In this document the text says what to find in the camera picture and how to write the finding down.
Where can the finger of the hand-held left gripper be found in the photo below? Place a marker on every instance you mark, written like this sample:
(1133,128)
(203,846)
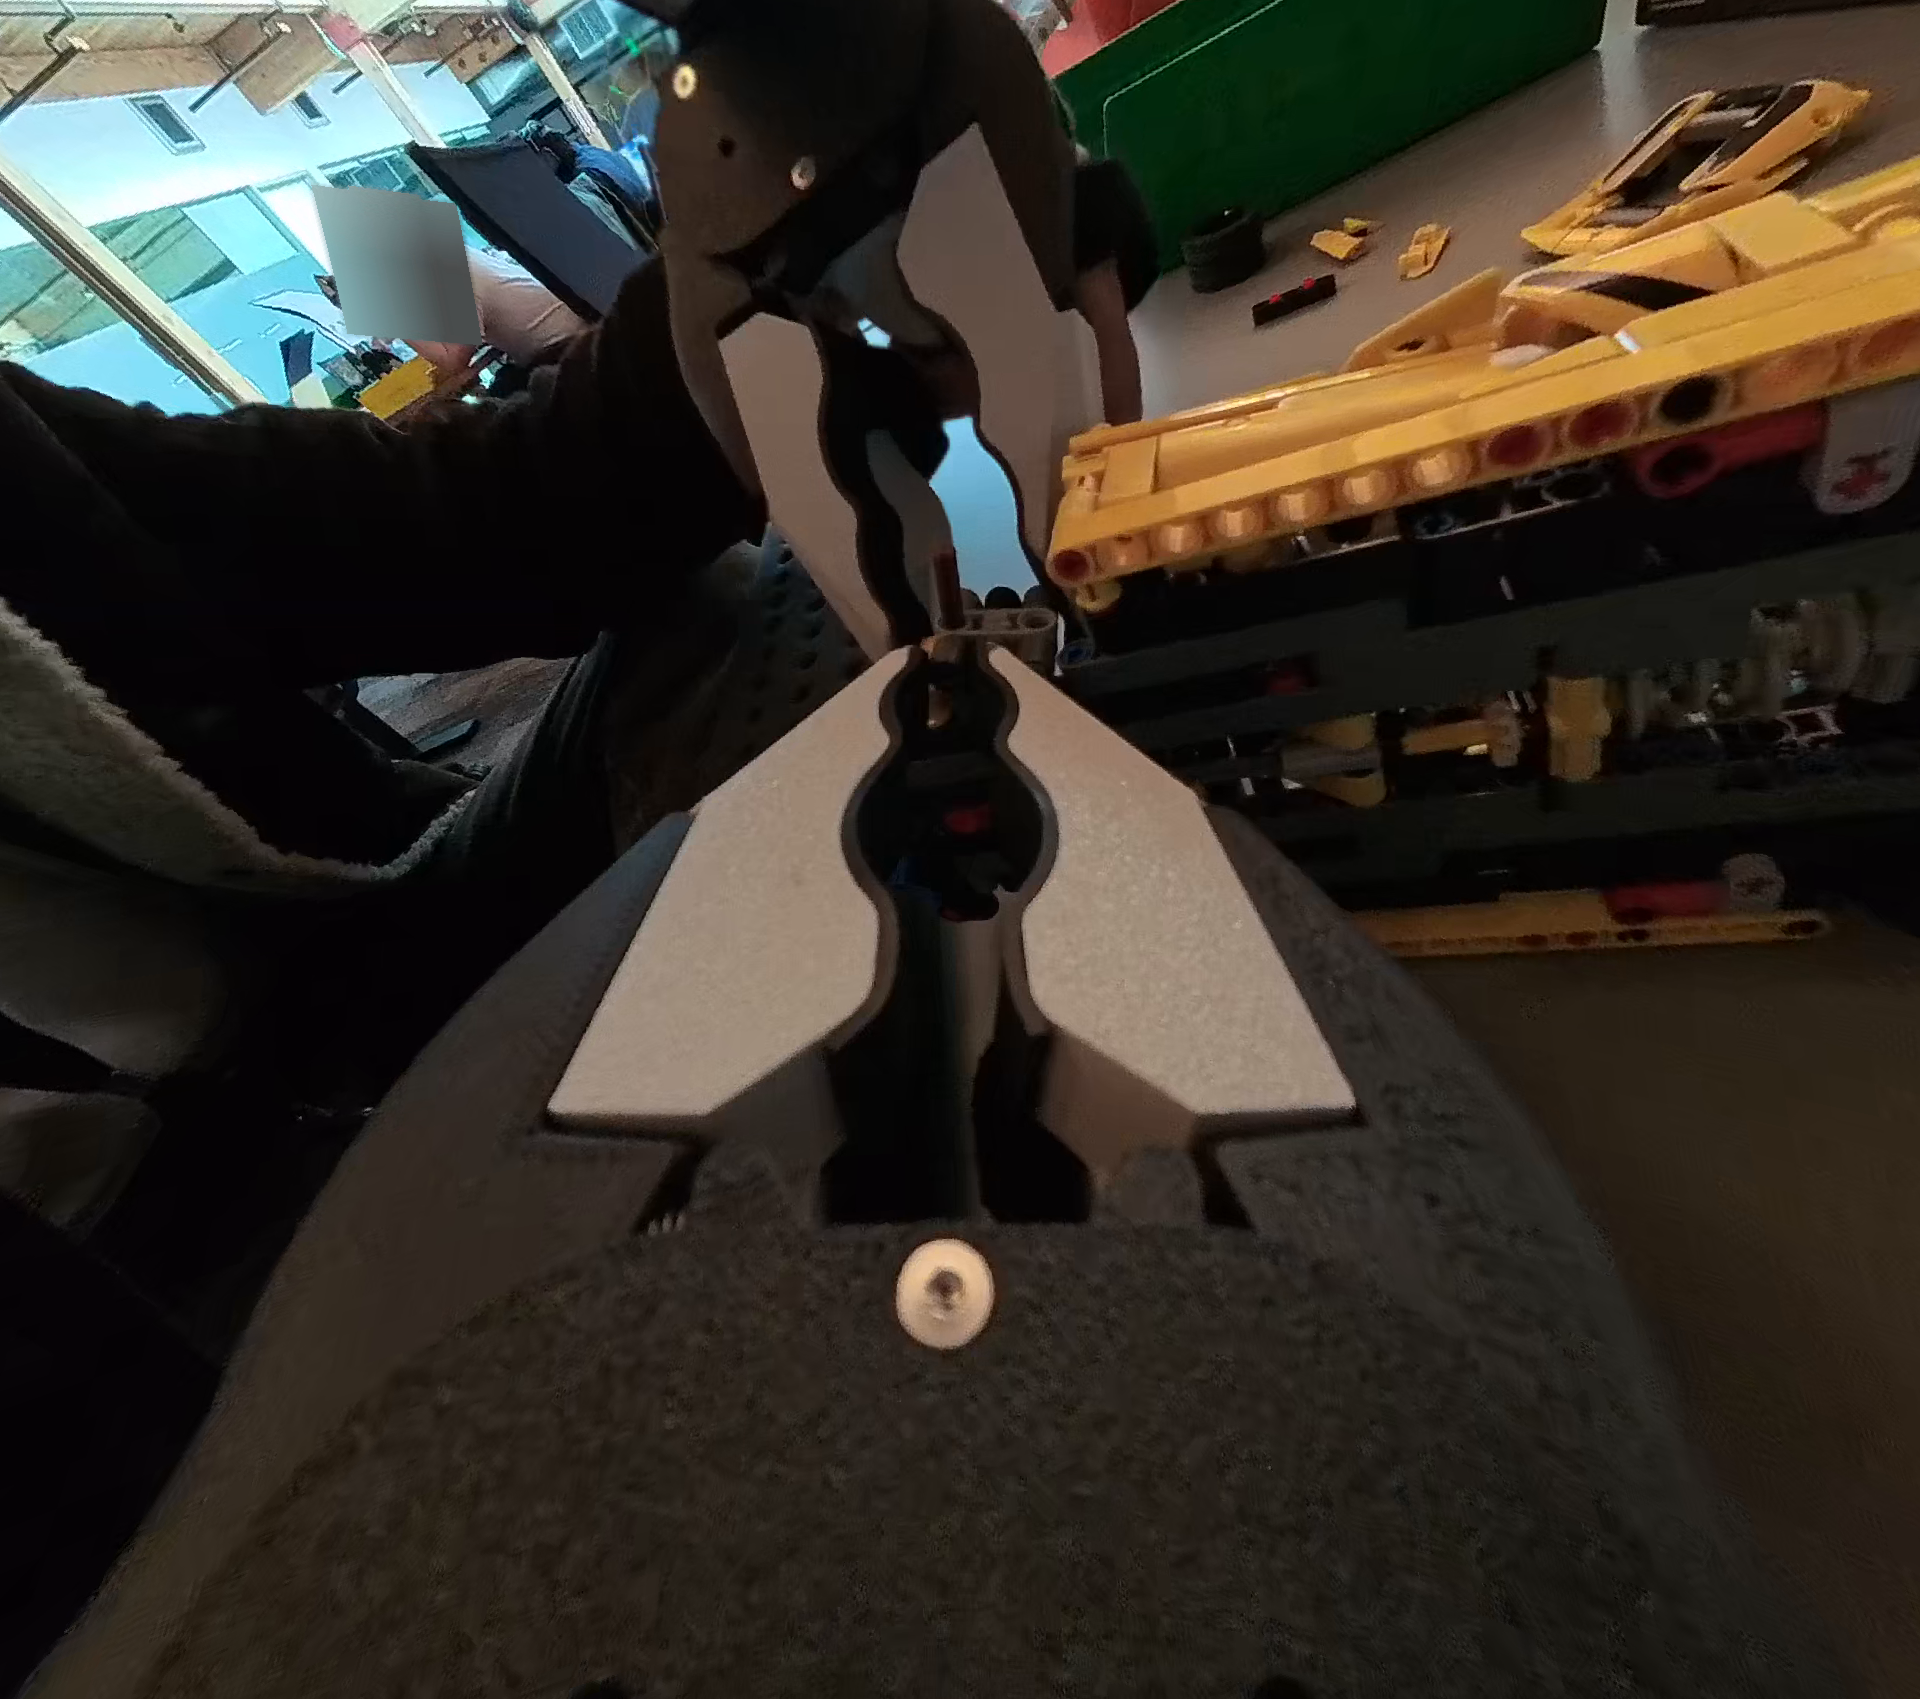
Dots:
(1004,291)
(781,426)

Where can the person's left forearm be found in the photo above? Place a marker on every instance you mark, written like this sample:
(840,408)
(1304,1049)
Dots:
(376,499)

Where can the dark monitor screen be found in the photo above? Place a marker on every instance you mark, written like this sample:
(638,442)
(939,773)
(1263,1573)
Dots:
(526,215)

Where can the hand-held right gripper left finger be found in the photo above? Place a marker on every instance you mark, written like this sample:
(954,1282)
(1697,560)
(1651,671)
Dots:
(720,978)

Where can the black dimpled mat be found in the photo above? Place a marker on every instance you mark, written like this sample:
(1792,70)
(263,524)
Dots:
(781,620)

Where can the black brick beam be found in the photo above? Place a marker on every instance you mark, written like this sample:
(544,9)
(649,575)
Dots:
(1292,300)

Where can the green plastic bin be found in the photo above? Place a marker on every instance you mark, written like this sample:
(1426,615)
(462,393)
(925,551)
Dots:
(1353,5)

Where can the yellow toy brick car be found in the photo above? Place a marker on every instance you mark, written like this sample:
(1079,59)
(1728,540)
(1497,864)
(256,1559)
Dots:
(1501,438)

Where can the person's black jacket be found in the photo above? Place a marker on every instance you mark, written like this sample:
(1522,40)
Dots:
(376,829)

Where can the yellow brick car panel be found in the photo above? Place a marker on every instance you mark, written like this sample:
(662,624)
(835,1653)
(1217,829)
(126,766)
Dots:
(1696,163)

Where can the small yellow brick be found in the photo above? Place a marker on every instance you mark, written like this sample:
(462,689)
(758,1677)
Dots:
(1426,250)
(1343,242)

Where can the black toy tyre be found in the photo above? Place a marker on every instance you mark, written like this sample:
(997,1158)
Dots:
(1221,250)

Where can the person's white shirt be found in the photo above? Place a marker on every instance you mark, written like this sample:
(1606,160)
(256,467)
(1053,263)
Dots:
(92,978)

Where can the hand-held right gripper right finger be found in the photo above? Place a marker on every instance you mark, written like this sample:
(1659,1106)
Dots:
(1170,966)

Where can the black grey brick assembly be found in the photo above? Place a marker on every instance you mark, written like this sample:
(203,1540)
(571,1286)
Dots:
(961,846)

